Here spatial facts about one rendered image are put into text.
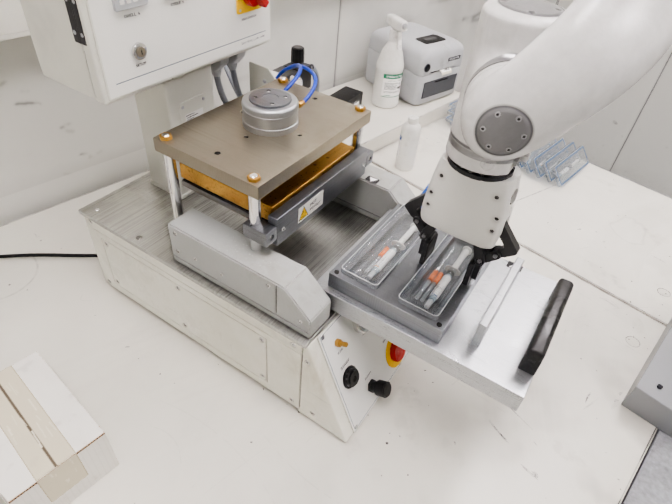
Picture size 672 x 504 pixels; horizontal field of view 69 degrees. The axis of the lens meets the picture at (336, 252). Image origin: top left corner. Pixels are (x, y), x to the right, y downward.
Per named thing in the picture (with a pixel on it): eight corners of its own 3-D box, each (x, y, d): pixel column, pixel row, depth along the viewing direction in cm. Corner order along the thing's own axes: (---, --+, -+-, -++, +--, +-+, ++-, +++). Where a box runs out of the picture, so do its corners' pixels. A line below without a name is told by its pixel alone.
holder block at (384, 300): (327, 285, 67) (328, 272, 65) (396, 215, 80) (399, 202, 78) (438, 344, 61) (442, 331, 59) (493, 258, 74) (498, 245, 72)
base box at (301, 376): (106, 286, 93) (82, 213, 81) (240, 196, 117) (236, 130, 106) (345, 444, 73) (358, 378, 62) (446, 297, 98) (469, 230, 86)
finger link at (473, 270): (508, 244, 61) (492, 281, 66) (483, 233, 63) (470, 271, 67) (499, 257, 59) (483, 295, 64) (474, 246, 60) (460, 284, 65)
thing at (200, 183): (182, 185, 73) (173, 127, 67) (275, 131, 87) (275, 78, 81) (273, 232, 67) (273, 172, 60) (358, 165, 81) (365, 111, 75)
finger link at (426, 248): (443, 216, 65) (432, 254, 69) (421, 207, 66) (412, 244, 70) (433, 228, 63) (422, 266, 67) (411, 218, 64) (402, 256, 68)
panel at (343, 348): (353, 433, 74) (316, 337, 66) (435, 312, 94) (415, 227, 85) (364, 436, 73) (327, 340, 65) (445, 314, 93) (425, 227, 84)
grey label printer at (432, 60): (361, 80, 163) (368, 26, 151) (403, 69, 173) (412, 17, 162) (416, 110, 149) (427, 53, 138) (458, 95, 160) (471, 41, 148)
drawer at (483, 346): (311, 303, 69) (314, 262, 64) (386, 226, 84) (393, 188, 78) (513, 415, 59) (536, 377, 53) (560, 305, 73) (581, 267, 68)
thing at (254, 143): (132, 178, 73) (113, 94, 65) (266, 108, 94) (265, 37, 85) (259, 245, 64) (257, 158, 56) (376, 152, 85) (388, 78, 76)
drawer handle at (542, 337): (517, 368, 59) (528, 347, 56) (550, 295, 69) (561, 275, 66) (533, 376, 58) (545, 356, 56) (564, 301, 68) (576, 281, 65)
